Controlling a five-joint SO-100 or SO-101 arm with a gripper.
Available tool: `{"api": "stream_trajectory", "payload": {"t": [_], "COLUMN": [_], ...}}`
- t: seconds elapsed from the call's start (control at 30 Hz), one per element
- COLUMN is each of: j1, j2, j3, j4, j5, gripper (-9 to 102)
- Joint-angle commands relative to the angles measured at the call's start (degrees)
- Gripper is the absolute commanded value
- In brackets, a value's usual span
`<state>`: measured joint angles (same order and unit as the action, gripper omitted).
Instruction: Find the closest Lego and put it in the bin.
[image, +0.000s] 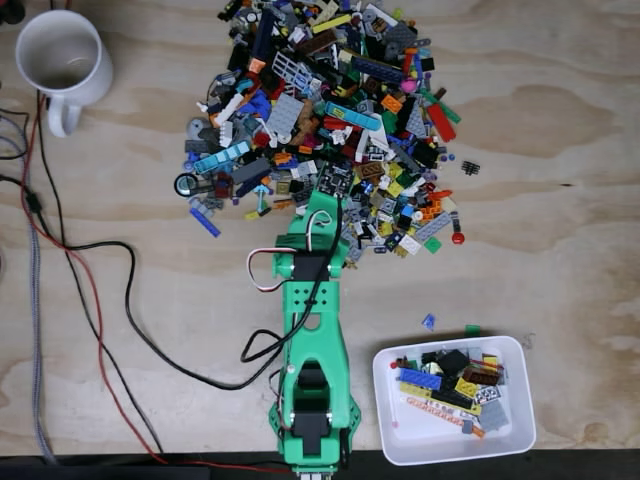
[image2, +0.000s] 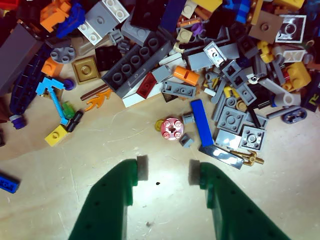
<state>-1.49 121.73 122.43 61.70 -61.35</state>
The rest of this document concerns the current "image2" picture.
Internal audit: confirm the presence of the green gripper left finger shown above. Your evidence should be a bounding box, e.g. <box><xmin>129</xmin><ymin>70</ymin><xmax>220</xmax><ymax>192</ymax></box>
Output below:
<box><xmin>67</xmin><ymin>154</ymin><xmax>149</xmax><ymax>240</ymax></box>

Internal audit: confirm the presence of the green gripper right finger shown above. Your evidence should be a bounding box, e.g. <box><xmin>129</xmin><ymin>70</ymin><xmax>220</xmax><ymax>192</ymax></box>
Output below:
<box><xmin>188</xmin><ymin>159</ymin><xmax>292</xmax><ymax>240</ymax></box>

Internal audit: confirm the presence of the gold Lego trident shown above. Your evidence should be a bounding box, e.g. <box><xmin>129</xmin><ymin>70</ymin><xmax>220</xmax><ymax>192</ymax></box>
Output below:
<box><xmin>229</xmin><ymin>149</ymin><xmax>265</xmax><ymax>166</ymax></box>

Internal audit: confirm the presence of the black shiny Lego tile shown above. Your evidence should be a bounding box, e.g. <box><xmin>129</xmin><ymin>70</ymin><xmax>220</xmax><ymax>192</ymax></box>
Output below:
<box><xmin>198</xmin><ymin>144</ymin><xmax>245</xmax><ymax>170</ymax></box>

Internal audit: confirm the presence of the grey square Lego plate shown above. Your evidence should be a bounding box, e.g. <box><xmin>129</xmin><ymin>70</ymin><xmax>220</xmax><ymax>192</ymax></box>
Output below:
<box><xmin>238</xmin><ymin>125</ymin><xmax>266</xmax><ymax>153</ymax></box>
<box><xmin>216</xmin><ymin>106</ymin><xmax>247</xmax><ymax>133</ymax></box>

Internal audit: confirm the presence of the yellow small Lego brick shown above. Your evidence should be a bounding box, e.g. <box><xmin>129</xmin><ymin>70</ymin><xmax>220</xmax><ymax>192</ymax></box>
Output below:
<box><xmin>44</xmin><ymin>124</ymin><xmax>70</xmax><ymax>147</ymax></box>

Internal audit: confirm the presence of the small grey Lego piece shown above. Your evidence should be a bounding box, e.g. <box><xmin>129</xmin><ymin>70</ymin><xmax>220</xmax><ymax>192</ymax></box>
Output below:
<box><xmin>178</xmin><ymin>133</ymin><xmax>195</xmax><ymax>148</ymax></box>

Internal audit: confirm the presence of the black Lego connector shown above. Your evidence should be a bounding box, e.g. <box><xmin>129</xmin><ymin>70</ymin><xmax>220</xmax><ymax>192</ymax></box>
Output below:
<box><xmin>66</xmin><ymin>110</ymin><xmax>85</xmax><ymax>133</ymax></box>

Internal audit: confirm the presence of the blue long Lego tile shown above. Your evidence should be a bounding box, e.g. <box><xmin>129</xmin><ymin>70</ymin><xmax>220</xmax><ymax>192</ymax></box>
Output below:
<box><xmin>190</xmin><ymin>99</ymin><xmax>215</xmax><ymax>148</ymax></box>

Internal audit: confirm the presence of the pink round Lego plate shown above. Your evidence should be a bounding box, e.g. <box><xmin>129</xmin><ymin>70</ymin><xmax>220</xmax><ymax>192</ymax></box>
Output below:
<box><xmin>161</xmin><ymin>117</ymin><xmax>185</xmax><ymax>141</ymax></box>

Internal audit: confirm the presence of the blue narrow Lego plate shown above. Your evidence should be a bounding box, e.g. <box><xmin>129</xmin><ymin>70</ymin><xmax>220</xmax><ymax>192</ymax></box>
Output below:
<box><xmin>0</xmin><ymin>171</ymin><xmax>21</xmax><ymax>195</ymax></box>

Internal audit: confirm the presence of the green transparent Lego piece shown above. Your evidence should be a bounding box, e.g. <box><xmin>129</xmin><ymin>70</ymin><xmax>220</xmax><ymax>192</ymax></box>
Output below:
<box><xmin>61</xmin><ymin>101</ymin><xmax>75</xmax><ymax>120</ymax></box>

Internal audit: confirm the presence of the orange transparent Lego flame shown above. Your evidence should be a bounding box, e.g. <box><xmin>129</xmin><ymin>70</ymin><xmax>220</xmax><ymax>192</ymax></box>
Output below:
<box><xmin>84</xmin><ymin>89</ymin><xmax>113</xmax><ymax>112</ymax></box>

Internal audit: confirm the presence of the small grey Lego clip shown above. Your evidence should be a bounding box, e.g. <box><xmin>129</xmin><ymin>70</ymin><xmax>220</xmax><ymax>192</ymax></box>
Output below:
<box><xmin>181</xmin><ymin>112</ymin><xmax>196</xmax><ymax>125</ymax></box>

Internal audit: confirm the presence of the white Lego brick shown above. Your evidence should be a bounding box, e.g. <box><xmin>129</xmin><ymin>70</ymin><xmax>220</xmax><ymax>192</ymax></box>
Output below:
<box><xmin>121</xmin><ymin>79</ymin><xmax>166</xmax><ymax>109</ymax></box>

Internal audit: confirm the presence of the brown Lego bar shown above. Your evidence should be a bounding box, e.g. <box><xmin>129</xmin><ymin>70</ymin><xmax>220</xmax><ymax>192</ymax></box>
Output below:
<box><xmin>80</xmin><ymin>84</ymin><xmax>109</xmax><ymax>101</ymax></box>

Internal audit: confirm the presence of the purple and white Lego cylinder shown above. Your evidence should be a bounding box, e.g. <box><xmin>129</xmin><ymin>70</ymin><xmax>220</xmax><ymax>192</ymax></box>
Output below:
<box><xmin>9</xmin><ymin>114</ymin><xmax>27</xmax><ymax>130</ymax></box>

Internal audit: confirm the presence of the dark red Lego plate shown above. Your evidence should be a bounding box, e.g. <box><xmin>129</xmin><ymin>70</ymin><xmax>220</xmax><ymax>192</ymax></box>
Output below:
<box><xmin>136</xmin><ymin>72</ymin><xmax>158</xmax><ymax>99</ymax></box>

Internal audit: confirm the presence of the purple round Lego piece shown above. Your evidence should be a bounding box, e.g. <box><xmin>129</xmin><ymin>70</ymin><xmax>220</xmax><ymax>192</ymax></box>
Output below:
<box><xmin>62</xmin><ymin>78</ymin><xmax>76</xmax><ymax>91</ymax></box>

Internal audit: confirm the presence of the light blue Lego pickaxe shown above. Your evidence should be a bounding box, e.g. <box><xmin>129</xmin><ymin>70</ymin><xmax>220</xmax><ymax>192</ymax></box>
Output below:
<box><xmin>35</xmin><ymin>76</ymin><xmax>70</xmax><ymax>126</ymax></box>

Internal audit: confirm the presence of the grey Lego plate with holes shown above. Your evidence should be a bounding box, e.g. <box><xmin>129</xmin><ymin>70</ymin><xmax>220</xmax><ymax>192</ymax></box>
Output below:
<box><xmin>160</xmin><ymin>80</ymin><xmax>198</xmax><ymax>98</ymax></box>

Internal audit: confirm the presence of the dark grey long Lego brick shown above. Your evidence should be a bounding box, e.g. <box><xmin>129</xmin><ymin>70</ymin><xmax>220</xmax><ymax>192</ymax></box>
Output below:
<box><xmin>101</xmin><ymin>32</ymin><xmax>176</xmax><ymax>100</ymax></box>

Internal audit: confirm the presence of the gold square Lego plate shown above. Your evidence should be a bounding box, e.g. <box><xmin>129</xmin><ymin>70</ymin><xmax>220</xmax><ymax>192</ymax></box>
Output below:
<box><xmin>71</xmin><ymin>55</ymin><xmax>101</xmax><ymax>85</ymax></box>

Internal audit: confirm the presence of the dark blue curved Lego piece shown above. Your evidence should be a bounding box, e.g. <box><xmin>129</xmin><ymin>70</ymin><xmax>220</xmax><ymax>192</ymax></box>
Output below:
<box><xmin>9</xmin><ymin>44</ymin><xmax>51</xmax><ymax>116</ymax></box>

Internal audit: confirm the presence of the orange rounded Lego piece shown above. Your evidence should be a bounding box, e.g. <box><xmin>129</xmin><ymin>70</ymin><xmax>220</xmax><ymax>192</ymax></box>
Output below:
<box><xmin>173</xmin><ymin>65</ymin><xmax>201</xmax><ymax>86</ymax></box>

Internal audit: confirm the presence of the black Lego brick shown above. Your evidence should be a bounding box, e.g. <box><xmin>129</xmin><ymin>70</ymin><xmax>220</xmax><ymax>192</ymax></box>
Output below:
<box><xmin>94</xmin><ymin>45</ymin><xmax>123</xmax><ymax>72</ymax></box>

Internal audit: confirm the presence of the orange Lego brick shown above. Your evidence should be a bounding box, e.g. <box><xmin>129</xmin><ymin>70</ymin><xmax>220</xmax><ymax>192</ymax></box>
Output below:
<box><xmin>40</xmin><ymin>57</ymin><xmax>65</xmax><ymax>78</ymax></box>

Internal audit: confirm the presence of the grey round Lego plate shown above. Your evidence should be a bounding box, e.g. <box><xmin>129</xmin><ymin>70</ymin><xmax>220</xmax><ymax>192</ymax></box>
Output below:
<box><xmin>50</xmin><ymin>46</ymin><xmax>76</xmax><ymax>63</ymax></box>

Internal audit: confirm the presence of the yellow Lego clip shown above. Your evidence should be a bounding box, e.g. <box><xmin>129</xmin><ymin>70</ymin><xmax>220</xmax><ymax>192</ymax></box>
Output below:
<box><xmin>256</xmin><ymin>40</ymin><xmax>275</xmax><ymax>63</ymax></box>

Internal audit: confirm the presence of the white Lego plate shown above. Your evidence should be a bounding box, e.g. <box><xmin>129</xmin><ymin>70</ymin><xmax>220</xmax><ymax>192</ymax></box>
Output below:
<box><xmin>102</xmin><ymin>0</ymin><xmax>130</xmax><ymax>23</ymax></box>
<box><xmin>77</xmin><ymin>21</ymin><xmax>103</xmax><ymax>46</ymax></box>

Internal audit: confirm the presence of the large grey Lego slope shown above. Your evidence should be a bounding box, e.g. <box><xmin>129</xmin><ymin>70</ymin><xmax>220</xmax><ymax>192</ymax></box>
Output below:
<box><xmin>0</xmin><ymin>23</ymin><xmax>45</xmax><ymax>96</ymax></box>

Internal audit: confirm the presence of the grey Lego tile with stud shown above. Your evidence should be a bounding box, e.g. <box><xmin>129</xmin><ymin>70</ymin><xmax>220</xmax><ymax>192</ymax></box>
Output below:
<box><xmin>84</xmin><ymin>1</ymin><xmax>120</xmax><ymax>33</ymax></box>

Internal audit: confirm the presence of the brown Lego tile with stud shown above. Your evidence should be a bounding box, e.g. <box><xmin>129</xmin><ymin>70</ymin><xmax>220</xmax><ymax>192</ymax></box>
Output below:
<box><xmin>248</xmin><ymin>9</ymin><xmax>285</xmax><ymax>43</ymax></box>

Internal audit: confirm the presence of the white framed black Lego tile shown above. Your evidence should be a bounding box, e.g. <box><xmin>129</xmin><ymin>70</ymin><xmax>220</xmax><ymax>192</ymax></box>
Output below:
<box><xmin>274</xmin><ymin>14</ymin><xmax>307</xmax><ymax>43</ymax></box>

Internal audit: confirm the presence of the dark blue Technic beam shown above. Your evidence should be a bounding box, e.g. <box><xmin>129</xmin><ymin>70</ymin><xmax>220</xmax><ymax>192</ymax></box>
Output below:
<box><xmin>282</xmin><ymin>106</ymin><xmax>308</xmax><ymax>125</ymax></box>

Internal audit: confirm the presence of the white Technic connector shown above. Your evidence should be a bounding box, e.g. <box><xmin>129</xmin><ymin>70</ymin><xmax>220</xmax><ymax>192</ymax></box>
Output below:
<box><xmin>258</xmin><ymin>77</ymin><xmax>301</xmax><ymax>107</ymax></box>

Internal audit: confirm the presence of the grey Lego frame piece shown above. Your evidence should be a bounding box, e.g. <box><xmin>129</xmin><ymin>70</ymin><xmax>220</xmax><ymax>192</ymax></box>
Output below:
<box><xmin>221</xmin><ymin>59</ymin><xmax>250</xmax><ymax>91</ymax></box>

